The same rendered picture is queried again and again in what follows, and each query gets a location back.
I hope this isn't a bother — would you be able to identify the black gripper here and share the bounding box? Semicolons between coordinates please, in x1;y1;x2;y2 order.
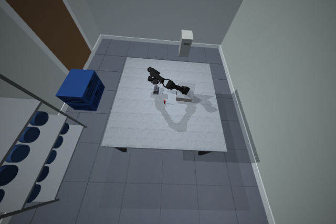
148;76;156;83

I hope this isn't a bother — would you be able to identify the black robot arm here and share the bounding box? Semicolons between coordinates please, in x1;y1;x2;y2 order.
148;67;190;95

